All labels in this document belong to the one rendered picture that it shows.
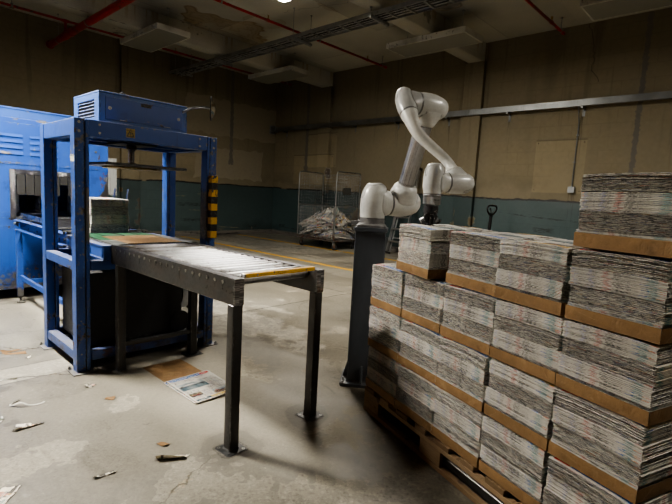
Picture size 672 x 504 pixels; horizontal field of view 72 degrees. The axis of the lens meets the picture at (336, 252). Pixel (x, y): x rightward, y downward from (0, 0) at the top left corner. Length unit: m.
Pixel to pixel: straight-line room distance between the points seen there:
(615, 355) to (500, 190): 7.83
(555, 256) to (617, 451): 0.59
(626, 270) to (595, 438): 0.51
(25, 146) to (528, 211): 7.56
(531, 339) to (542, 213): 7.29
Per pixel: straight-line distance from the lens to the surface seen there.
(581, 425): 1.70
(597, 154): 8.81
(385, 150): 10.76
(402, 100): 2.69
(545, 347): 1.72
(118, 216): 4.02
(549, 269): 1.68
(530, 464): 1.87
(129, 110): 3.40
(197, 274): 2.30
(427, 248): 2.09
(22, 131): 5.46
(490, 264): 1.87
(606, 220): 1.57
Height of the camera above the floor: 1.18
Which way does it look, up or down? 7 degrees down
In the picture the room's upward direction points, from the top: 3 degrees clockwise
